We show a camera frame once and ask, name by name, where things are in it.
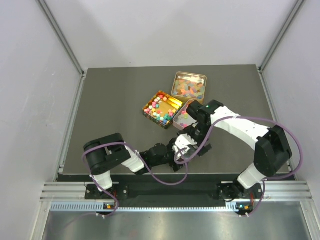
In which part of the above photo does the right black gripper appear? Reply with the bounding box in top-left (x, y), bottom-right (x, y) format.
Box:
top-left (177, 123), bottom-right (214, 157)

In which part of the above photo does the gold tin of star candies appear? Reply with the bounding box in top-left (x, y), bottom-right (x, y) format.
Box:
top-left (142, 90), bottom-right (184, 129)

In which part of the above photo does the gold tin of pastel gummies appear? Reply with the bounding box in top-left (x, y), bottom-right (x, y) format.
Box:
top-left (171, 71), bottom-right (207, 104)

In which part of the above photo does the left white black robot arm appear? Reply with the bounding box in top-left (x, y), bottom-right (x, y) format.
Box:
top-left (82, 133), bottom-right (183, 199)

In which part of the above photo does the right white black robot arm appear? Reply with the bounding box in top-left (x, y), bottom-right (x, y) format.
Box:
top-left (172, 100), bottom-right (292, 201)

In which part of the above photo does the pink tin of bright gummies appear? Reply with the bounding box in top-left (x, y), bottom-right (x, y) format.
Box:
top-left (172, 99), bottom-right (196, 131)

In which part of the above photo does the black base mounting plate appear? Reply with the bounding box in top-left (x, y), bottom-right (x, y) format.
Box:
top-left (85, 182), bottom-right (263, 200)

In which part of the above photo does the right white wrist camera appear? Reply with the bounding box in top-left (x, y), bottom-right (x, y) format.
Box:
top-left (172, 133), bottom-right (198, 155)

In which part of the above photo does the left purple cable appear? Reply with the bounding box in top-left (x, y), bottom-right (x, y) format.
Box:
top-left (81, 141), bottom-right (189, 217)

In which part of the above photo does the purple cable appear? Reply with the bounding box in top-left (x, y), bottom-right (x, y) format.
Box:
top-left (174, 115), bottom-right (303, 217)
top-left (81, 141), bottom-right (189, 217)

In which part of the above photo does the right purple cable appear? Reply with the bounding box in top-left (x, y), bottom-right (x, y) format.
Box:
top-left (174, 115), bottom-right (303, 217)

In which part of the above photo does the aluminium front rail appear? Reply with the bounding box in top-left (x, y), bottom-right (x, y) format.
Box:
top-left (40, 181), bottom-right (313, 213)

